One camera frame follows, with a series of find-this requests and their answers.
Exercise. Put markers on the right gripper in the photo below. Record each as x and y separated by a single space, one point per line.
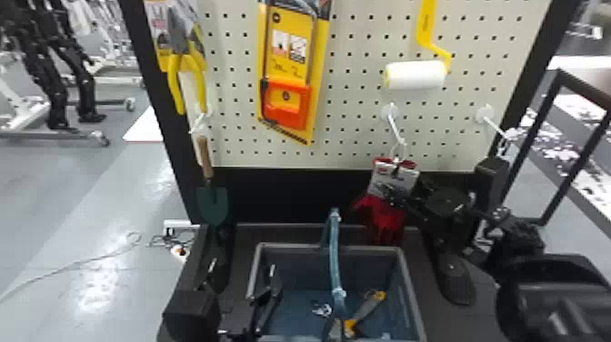
448 210

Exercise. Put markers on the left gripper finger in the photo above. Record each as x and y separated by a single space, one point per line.
267 305

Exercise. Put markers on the red gloves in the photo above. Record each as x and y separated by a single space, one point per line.
382 217

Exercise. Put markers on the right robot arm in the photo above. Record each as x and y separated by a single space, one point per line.
553 296

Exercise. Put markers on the blue basket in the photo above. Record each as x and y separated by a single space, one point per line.
305 272

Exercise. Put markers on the white pegboard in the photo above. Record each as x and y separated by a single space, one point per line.
363 124

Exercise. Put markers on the green garden trowel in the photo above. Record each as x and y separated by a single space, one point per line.
213 205

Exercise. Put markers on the white power strip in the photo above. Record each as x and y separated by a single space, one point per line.
177 225

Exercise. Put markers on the yellow paint roller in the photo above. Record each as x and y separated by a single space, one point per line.
414 75

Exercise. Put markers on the orange saw on yellow card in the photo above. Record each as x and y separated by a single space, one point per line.
289 62

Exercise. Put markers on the black side table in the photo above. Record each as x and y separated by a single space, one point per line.
584 81

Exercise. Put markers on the yellow pliers on card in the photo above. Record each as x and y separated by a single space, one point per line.
184 62

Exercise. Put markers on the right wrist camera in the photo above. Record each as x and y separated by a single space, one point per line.
491 184

